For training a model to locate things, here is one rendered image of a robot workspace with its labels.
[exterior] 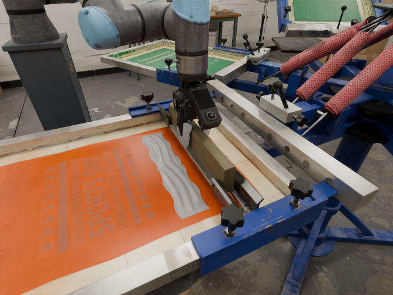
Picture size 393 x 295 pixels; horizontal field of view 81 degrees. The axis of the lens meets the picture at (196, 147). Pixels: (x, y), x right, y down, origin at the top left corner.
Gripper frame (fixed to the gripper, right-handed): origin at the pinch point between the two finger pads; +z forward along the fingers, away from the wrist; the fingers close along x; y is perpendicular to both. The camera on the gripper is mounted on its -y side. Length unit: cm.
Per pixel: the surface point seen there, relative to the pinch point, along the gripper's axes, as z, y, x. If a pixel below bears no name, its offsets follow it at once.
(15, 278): 5.3, -16.9, 43.6
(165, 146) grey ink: 4.5, 8.6, 6.4
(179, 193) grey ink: 4.8, -11.2, 9.6
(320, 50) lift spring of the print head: -14, 18, -63
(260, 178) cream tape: 5.2, -15.1, -12.0
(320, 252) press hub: 100, -13, -79
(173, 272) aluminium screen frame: 2.5, -29.2, 17.8
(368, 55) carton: 60, 170, -368
